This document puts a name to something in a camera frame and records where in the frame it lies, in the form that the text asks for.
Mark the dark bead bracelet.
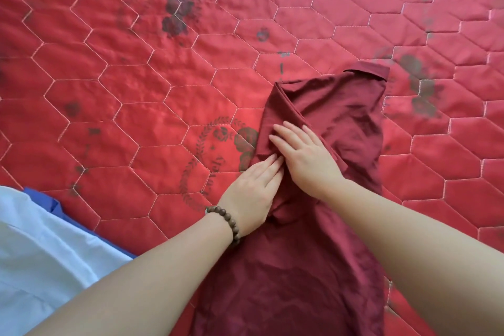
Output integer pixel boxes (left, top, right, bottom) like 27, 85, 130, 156
204, 205, 242, 248

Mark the light blue shirt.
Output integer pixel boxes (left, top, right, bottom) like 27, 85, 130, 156
0, 185, 134, 336

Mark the person's right forearm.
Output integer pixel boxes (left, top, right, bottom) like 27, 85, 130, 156
324, 178, 504, 336

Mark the person's left hand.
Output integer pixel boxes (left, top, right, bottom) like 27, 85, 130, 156
217, 153, 286, 238

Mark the maroon shirt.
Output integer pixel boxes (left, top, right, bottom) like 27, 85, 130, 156
188, 60, 391, 336

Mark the red quilted mattress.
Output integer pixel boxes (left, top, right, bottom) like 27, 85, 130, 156
0, 0, 504, 336

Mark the person's left forearm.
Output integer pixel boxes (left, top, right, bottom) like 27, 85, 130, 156
25, 213, 235, 336

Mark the dark blue shirt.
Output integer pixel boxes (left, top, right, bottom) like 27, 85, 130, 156
23, 187, 137, 260

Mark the person's right hand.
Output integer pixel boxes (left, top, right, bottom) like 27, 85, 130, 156
268, 120, 348, 201

